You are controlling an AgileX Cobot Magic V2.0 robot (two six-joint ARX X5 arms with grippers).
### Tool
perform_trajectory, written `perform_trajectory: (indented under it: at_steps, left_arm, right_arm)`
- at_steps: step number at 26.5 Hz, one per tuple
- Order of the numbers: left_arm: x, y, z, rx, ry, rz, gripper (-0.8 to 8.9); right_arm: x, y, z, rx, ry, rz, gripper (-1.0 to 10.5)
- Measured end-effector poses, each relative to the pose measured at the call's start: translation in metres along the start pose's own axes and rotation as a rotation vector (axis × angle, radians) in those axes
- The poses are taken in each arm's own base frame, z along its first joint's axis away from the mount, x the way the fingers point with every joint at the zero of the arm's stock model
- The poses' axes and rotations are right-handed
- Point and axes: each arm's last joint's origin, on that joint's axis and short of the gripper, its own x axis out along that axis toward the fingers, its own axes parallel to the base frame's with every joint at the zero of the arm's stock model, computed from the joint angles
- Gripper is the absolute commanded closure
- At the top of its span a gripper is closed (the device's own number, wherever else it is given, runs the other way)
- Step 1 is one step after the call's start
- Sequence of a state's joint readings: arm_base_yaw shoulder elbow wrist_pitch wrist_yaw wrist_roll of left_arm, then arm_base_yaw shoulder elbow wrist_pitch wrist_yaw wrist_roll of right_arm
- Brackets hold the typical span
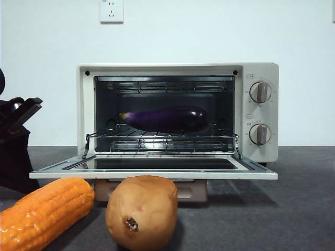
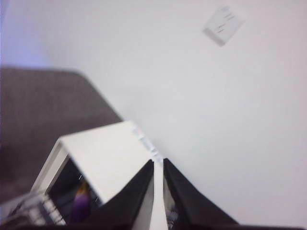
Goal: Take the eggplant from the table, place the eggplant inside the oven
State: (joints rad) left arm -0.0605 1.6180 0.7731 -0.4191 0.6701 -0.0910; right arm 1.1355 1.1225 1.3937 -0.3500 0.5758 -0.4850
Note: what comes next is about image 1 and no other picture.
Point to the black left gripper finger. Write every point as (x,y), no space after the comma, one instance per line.
(15,167)

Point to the purple eggplant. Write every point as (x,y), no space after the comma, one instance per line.
(170,119)

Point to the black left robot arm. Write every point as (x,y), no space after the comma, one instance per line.
(1,81)

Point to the beige oven timer knob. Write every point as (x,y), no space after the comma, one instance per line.
(259,134)

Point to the beige oven temperature knob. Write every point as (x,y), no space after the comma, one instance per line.
(260,92)

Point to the cream toaster oven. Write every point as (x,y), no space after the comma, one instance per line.
(261,70)

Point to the orange corn cob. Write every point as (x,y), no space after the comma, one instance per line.
(44,211)

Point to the brown potato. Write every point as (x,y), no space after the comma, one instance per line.
(141,209)

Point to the white wall socket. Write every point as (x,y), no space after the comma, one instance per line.
(112,11)

